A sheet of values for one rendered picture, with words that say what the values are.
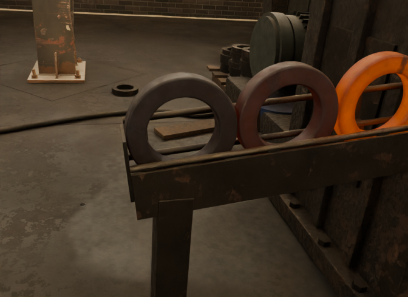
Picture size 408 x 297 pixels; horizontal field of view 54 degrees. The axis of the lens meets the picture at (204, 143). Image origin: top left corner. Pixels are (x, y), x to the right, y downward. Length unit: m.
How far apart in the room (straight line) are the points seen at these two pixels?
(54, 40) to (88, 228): 1.92
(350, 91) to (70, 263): 0.99
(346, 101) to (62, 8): 2.59
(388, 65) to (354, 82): 0.06
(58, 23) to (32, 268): 2.09
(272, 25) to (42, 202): 1.28
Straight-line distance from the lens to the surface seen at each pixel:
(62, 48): 3.16
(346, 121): 0.75
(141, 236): 1.44
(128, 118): 0.62
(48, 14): 3.13
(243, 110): 0.65
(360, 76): 0.73
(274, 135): 0.74
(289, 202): 1.58
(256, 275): 1.34
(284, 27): 1.98
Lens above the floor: 0.89
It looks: 25 degrees down
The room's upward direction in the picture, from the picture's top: 5 degrees clockwise
